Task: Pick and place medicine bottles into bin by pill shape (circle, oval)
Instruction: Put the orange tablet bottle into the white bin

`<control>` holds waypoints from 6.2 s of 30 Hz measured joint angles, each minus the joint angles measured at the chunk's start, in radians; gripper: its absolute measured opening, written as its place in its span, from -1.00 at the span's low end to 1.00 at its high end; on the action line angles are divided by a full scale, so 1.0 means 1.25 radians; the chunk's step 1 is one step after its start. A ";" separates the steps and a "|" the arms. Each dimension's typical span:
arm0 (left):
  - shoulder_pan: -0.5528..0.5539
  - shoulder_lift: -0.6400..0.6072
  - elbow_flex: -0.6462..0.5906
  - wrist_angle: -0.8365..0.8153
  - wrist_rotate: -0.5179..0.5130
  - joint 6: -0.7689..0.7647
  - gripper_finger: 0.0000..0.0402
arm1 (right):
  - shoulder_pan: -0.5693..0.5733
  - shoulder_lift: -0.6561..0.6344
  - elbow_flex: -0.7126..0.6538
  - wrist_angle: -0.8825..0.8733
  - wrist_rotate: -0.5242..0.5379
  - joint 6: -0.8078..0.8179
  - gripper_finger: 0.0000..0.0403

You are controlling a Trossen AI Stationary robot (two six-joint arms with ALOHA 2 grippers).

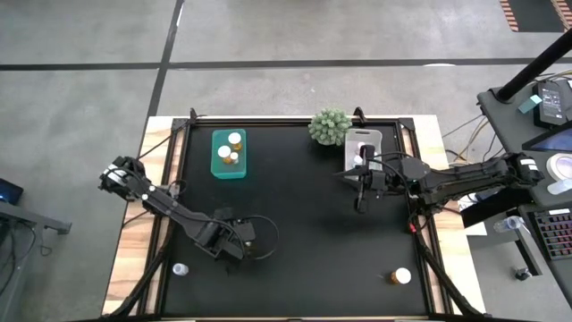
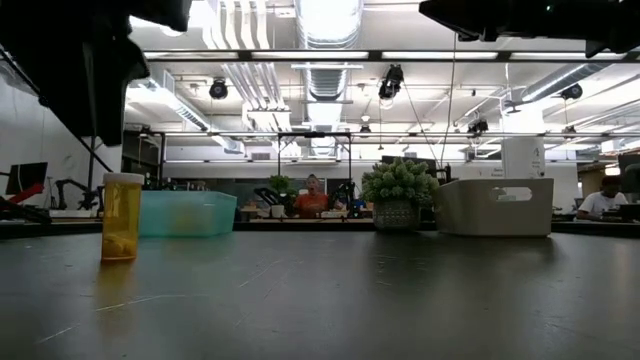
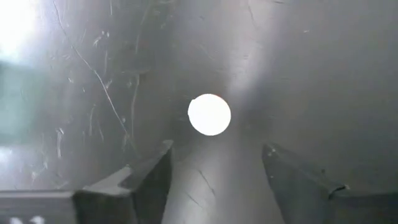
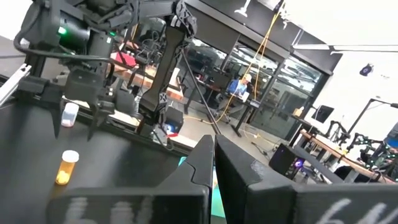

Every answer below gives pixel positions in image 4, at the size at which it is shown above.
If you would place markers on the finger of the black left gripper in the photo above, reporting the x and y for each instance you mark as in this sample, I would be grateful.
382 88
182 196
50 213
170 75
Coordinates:
37 88
124 102

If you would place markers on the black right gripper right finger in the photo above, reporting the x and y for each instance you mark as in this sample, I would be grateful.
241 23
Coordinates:
264 205

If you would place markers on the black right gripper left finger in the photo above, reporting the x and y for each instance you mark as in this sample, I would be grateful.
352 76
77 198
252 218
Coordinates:
155 205

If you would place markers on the clear pill bottle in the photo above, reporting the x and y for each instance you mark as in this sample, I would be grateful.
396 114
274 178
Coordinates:
70 115

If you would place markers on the small orange pill bottle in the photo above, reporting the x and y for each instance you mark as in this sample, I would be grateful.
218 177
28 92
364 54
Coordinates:
66 169

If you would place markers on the small black robot arm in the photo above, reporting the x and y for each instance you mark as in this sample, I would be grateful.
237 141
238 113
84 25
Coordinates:
337 130
362 143

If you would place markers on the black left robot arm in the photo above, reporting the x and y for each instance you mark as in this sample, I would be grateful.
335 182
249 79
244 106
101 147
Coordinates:
161 77

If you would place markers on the silver aluminium extrusion bar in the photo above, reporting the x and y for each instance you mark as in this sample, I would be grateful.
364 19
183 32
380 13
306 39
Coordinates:
12 85

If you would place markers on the red box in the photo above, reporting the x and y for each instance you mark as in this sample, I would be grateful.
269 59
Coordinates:
124 59

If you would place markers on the black computer with purple light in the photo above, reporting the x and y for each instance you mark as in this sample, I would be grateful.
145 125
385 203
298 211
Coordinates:
286 160

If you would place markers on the black device with blue light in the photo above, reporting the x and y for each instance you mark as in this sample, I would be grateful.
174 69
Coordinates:
174 119

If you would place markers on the long wooden workbench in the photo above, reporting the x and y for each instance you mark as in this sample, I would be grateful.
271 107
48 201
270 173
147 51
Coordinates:
351 161

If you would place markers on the black computer monitor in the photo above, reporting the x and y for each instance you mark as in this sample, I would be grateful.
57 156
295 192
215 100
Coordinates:
322 113

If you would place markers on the person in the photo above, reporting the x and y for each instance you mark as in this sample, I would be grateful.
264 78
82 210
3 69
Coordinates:
237 88

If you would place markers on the white ceiling light strip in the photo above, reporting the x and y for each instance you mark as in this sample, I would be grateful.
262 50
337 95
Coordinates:
357 48

